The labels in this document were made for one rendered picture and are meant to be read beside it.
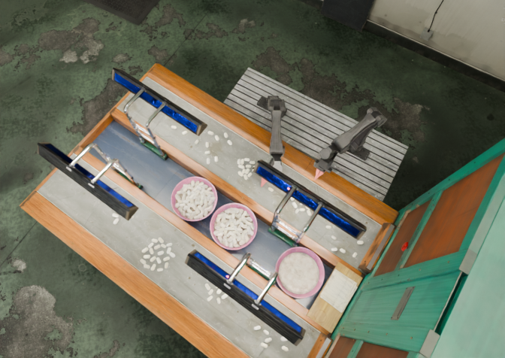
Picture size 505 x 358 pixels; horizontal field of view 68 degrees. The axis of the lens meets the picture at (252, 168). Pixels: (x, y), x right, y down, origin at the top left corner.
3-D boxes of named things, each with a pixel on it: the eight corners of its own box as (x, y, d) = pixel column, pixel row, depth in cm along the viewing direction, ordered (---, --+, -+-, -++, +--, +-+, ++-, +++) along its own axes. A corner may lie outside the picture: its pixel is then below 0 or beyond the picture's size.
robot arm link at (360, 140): (354, 152, 227) (379, 120, 199) (346, 144, 229) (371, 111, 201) (361, 147, 230) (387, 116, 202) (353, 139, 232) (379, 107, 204)
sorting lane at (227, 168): (146, 77, 250) (146, 76, 248) (388, 231, 214) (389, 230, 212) (116, 110, 241) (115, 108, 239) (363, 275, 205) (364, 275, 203)
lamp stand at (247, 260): (246, 260, 212) (246, 247, 170) (276, 281, 208) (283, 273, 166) (227, 289, 206) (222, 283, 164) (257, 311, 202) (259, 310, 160)
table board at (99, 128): (161, 76, 267) (155, 62, 253) (163, 77, 267) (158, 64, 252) (33, 212, 230) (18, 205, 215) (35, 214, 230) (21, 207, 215)
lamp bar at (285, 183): (261, 160, 195) (261, 154, 188) (366, 227, 182) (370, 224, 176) (252, 171, 192) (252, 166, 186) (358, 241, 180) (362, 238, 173)
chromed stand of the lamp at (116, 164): (119, 169, 231) (90, 138, 189) (143, 186, 227) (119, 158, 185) (97, 193, 225) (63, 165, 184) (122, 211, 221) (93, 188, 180)
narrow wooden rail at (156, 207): (85, 152, 237) (77, 144, 227) (331, 328, 201) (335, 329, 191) (79, 158, 236) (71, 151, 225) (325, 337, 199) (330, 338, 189)
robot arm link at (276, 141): (284, 154, 207) (285, 98, 202) (268, 154, 207) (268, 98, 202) (282, 152, 219) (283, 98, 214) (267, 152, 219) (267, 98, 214)
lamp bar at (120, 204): (49, 143, 197) (43, 137, 190) (139, 208, 185) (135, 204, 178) (38, 154, 195) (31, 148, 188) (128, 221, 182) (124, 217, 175)
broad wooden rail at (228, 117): (163, 78, 267) (157, 62, 250) (389, 219, 231) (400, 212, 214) (152, 89, 263) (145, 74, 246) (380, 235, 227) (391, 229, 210)
